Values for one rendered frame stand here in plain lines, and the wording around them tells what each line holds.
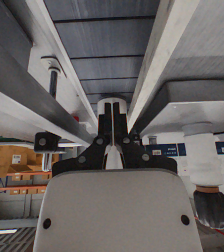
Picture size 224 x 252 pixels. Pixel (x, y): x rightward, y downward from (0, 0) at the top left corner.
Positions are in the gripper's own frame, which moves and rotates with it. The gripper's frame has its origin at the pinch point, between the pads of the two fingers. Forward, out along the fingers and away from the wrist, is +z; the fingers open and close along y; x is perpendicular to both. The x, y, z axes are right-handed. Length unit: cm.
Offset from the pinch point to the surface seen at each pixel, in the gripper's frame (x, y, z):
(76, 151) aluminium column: -37.8, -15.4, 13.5
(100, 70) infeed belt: 2.6, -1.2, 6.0
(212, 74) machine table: -4.4, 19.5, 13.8
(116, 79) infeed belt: 0.8, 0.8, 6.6
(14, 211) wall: -770, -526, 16
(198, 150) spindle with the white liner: -26.2, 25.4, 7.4
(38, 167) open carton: -253, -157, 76
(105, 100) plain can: -3.6, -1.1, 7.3
